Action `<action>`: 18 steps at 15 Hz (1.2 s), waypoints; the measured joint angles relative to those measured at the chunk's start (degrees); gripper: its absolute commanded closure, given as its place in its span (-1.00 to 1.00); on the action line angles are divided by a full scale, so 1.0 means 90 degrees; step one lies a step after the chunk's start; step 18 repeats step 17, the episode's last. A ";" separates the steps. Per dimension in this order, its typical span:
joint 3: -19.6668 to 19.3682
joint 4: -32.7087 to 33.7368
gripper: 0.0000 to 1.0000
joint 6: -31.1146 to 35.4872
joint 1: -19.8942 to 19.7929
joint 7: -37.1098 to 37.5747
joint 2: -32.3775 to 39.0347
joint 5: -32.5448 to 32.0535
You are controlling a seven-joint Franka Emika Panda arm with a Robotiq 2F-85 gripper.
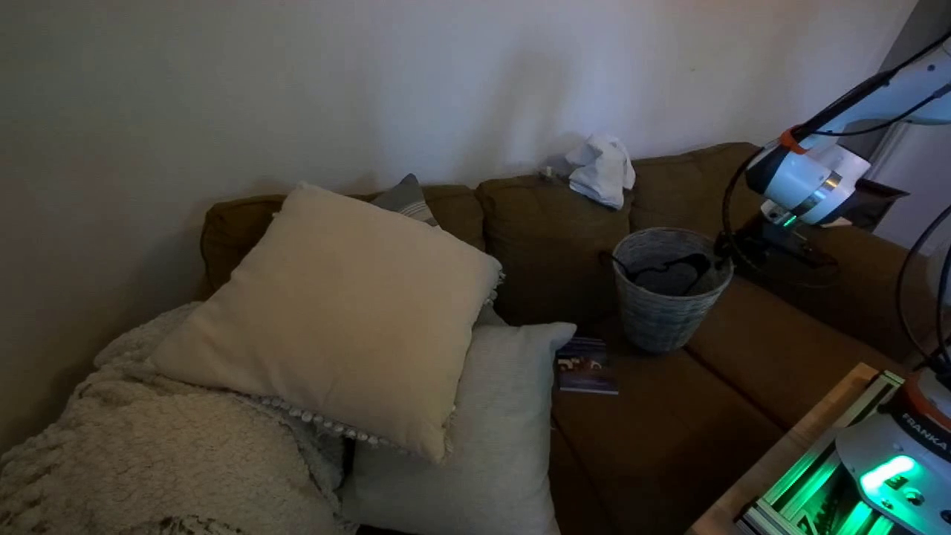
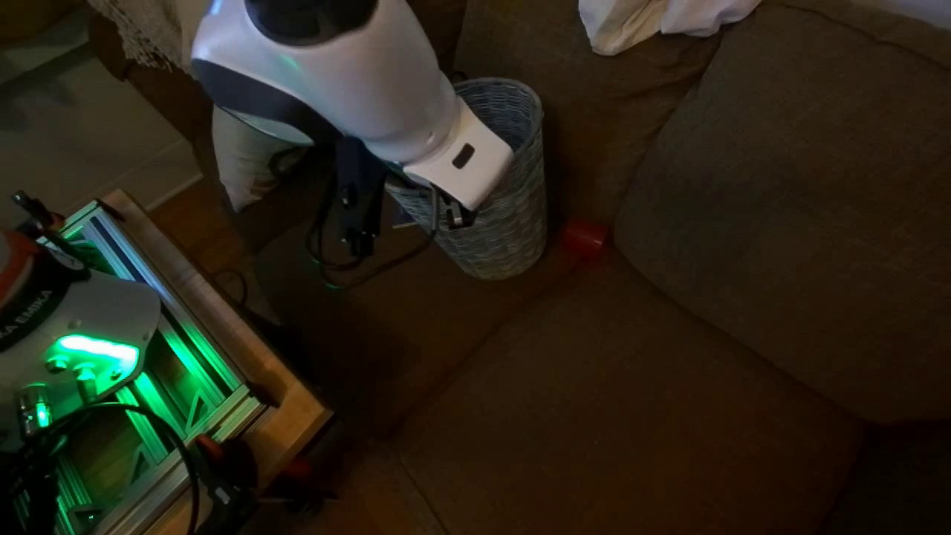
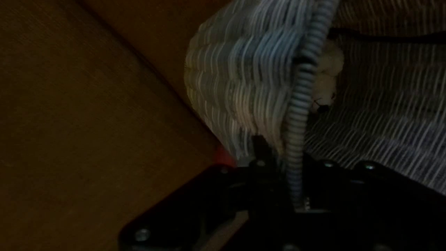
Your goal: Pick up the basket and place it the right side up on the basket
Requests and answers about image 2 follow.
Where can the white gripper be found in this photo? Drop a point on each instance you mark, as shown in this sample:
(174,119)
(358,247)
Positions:
(462,151)

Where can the grey woven wicker basket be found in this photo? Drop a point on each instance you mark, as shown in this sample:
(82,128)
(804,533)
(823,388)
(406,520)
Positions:
(516,196)

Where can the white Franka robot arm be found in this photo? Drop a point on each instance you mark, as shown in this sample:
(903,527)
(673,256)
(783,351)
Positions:
(337,77)

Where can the small red object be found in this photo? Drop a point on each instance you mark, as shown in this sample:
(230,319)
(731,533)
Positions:
(583,239)

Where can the narrow brown sofa back cushion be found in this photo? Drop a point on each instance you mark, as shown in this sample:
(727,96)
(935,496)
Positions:
(594,119)

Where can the white patterned throw pillow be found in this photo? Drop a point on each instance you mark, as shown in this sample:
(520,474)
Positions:
(241,163)

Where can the white crumpled cloth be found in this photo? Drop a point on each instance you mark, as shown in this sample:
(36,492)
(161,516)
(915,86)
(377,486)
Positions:
(642,19)

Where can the brown fabric sofa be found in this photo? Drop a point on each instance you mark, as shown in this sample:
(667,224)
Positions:
(633,425)

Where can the wide brown sofa seat cushion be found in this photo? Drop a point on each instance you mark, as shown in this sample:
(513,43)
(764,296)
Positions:
(633,425)

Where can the red clamp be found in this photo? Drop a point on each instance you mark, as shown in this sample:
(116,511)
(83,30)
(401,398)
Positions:
(232,461)

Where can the large brown sofa back cushion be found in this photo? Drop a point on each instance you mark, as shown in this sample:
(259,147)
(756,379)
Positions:
(804,196)

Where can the white lace cloth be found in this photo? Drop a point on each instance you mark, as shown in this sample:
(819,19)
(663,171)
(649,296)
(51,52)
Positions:
(150,30)

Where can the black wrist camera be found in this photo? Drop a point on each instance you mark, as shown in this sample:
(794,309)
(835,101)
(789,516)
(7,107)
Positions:
(354,193)

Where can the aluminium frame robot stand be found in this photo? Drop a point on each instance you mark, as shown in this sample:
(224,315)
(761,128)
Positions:
(187,365)

